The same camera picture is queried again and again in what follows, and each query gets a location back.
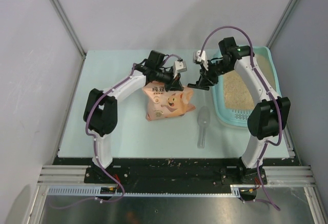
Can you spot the aluminium corner post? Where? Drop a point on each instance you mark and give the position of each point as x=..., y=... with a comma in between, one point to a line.
x=288, y=11
x=58, y=8

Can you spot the left aluminium corner post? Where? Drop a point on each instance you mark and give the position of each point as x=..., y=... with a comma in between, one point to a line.
x=58, y=8

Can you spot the orange cat litter bag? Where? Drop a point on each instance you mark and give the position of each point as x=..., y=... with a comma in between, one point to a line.
x=163, y=104

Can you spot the teal litter box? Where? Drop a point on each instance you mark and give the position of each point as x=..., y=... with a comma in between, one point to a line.
x=238, y=118

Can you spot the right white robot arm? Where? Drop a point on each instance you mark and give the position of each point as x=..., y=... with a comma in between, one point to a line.
x=269, y=116

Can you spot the aluminium frame rail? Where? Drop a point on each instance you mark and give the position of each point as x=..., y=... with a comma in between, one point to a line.
x=281, y=195

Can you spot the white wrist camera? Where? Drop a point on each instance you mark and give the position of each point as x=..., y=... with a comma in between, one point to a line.
x=179, y=66
x=200, y=58

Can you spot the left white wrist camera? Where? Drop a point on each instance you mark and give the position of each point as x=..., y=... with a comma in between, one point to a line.
x=179, y=66

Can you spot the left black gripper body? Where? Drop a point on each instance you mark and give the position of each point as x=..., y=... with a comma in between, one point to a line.
x=167, y=77

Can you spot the clear plastic scoop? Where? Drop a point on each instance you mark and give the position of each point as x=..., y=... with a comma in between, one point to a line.
x=203, y=120

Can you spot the black bag clip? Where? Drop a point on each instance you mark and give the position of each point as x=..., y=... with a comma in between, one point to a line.
x=206, y=88

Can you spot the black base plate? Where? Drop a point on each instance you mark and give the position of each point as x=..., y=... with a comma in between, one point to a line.
x=132, y=169

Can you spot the right aluminium corner post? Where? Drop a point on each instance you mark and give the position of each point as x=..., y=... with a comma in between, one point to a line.
x=288, y=11

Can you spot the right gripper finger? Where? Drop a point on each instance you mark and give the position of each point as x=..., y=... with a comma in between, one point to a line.
x=207, y=83
x=200, y=82

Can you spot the tan cat litter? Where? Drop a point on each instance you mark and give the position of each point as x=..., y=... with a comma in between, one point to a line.
x=236, y=94

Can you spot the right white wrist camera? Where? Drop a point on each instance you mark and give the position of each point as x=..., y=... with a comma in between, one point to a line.
x=200, y=58

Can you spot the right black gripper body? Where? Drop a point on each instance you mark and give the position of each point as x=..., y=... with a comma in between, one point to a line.
x=214, y=70

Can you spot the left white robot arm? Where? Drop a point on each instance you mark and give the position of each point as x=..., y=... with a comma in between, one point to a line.
x=101, y=112

